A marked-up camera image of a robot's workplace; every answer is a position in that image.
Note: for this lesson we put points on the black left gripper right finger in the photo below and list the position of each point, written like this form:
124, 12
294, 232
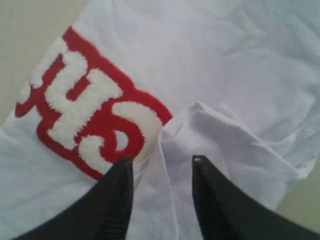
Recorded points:
225, 212

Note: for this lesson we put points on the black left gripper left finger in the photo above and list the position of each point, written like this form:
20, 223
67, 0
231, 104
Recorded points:
103, 213

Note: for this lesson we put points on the white t-shirt red patch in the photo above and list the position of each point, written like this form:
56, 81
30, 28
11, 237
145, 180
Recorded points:
161, 81

